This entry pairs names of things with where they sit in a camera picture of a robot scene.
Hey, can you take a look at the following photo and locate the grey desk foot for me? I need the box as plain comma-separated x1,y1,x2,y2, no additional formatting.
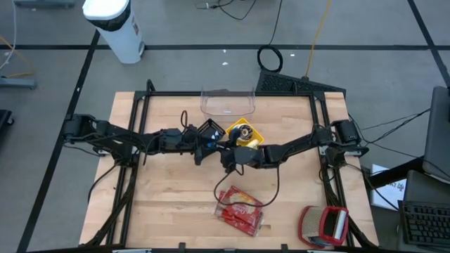
0,77,38,91

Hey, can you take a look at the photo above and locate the red framed metal grater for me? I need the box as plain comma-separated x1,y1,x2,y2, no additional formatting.
297,205,350,249

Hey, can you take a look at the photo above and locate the grey monitor back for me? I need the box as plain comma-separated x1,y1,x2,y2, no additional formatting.
421,86,450,183

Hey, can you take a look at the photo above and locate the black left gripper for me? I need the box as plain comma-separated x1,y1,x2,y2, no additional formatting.
160,124,224,167

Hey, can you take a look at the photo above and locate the chocolate iced donut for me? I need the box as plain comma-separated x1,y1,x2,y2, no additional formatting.
234,123,255,142

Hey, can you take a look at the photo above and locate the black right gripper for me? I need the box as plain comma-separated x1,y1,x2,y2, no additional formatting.
220,132,266,174

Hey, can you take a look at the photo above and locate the black coiled cable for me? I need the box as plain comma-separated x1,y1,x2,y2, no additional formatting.
256,0,284,74

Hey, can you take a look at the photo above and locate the white trash can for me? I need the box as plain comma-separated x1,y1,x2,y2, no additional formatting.
82,0,146,65

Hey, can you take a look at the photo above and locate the black perforated panel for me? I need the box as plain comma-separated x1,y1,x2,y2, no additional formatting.
255,70,347,96

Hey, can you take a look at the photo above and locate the yellow plastic basket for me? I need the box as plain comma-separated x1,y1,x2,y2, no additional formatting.
225,118,265,149

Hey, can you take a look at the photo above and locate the yellow hanging cable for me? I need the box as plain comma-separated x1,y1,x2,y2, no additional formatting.
304,0,333,79

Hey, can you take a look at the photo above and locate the black keyboard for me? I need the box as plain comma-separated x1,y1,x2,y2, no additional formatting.
399,200,450,247

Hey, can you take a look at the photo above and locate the black plastic basket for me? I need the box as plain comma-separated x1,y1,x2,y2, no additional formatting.
196,118,226,142

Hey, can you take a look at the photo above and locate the white paper sheet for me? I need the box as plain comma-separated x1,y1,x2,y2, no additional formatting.
371,164,407,211

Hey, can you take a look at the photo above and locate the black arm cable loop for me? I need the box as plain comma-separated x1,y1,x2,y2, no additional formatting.
213,164,281,208

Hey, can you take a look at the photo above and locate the clear plastic bin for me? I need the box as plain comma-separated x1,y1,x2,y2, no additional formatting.
200,87,257,117

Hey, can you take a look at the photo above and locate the red popcorn bag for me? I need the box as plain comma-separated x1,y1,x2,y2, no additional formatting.
214,207,264,231
224,217,263,237
218,185,264,221

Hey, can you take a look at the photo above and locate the black table frame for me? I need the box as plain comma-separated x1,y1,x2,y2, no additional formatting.
82,79,379,253

